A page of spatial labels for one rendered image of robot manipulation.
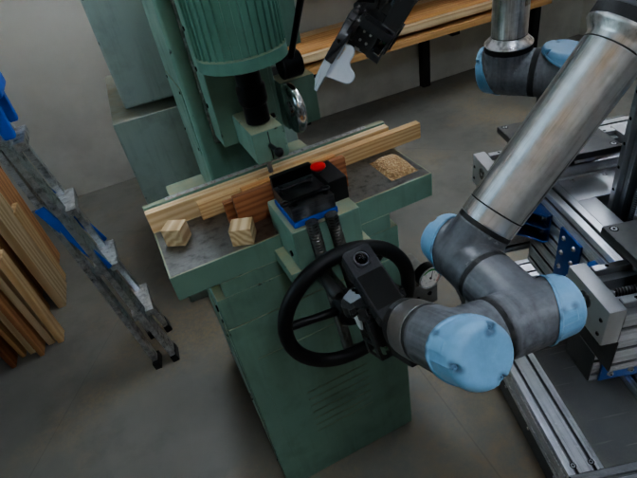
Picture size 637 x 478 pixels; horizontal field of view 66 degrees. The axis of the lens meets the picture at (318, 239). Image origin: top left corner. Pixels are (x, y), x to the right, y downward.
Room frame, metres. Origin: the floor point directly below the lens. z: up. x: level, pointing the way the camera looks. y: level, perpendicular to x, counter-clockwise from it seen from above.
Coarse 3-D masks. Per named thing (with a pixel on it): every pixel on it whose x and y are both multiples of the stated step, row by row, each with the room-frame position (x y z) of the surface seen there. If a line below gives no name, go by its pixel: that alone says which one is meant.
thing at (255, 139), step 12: (240, 120) 1.01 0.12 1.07; (276, 120) 0.97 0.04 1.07; (240, 132) 1.01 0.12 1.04; (252, 132) 0.94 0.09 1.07; (264, 132) 0.93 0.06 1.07; (276, 132) 0.94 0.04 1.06; (252, 144) 0.93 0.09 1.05; (264, 144) 0.93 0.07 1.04; (276, 144) 0.94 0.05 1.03; (252, 156) 0.96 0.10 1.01; (264, 156) 0.93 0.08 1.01; (276, 156) 0.94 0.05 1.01
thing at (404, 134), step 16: (400, 128) 1.09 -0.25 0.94; (416, 128) 1.09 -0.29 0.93; (352, 144) 1.05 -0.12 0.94; (368, 144) 1.05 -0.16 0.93; (384, 144) 1.06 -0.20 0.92; (400, 144) 1.08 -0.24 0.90; (352, 160) 1.03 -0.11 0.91; (224, 192) 0.95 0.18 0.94; (240, 192) 0.95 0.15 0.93; (208, 208) 0.92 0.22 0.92
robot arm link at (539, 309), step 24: (480, 264) 0.43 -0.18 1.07; (504, 264) 0.42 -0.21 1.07; (480, 288) 0.40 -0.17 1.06; (504, 288) 0.38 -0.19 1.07; (528, 288) 0.37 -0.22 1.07; (552, 288) 0.37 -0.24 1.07; (576, 288) 0.37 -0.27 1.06; (504, 312) 0.34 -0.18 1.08; (528, 312) 0.34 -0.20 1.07; (552, 312) 0.34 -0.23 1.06; (576, 312) 0.34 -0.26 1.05; (528, 336) 0.33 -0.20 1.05; (552, 336) 0.33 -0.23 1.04
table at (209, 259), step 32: (352, 192) 0.91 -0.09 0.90; (384, 192) 0.89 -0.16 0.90; (416, 192) 0.91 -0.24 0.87; (192, 224) 0.91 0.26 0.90; (224, 224) 0.88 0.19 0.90; (256, 224) 0.86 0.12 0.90; (192, 256) 0.79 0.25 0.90; (224, 256) 0.77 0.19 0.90; (256, 256) 0.79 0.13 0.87; (288, 256) 0.77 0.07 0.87; (192, 288) 0.74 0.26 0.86
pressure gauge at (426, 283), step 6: (426, 264) 0.87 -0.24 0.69; (420, 270) 0.85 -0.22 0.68; (426, 270) 0.84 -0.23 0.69; (420, 276) 0.84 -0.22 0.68; (426, 276) 0.84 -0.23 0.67; (432, 276) 0.85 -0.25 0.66; (438, 276) 0.86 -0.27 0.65; (420, 282) 0.84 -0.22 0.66; (426, 282) 0.84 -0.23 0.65; (432, 282) 0.85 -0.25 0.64; (426, 288) 0.84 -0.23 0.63
